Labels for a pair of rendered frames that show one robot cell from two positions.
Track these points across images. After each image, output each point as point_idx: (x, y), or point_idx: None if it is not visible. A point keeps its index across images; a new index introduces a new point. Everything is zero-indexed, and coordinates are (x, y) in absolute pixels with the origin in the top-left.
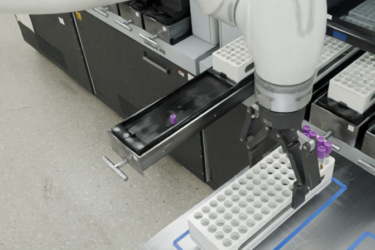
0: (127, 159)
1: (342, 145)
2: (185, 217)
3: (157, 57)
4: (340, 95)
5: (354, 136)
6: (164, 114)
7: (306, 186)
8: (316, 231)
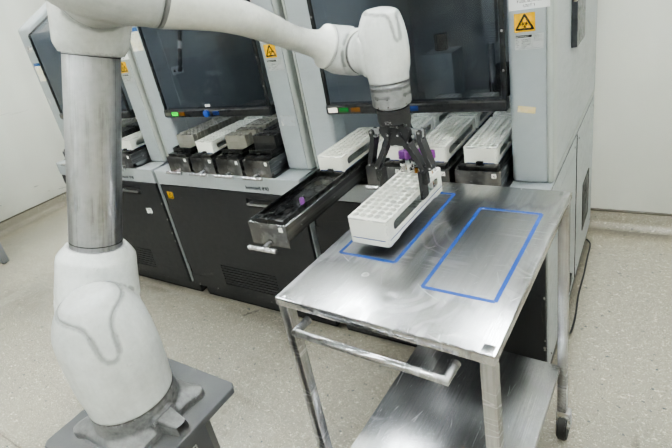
0: (271, 241)
1: None
2: (342, 239)
3: (260, 198)
4: None
5: (447, 180)
6: (293, 202)
7: (427, 168)
8: (444, 217)
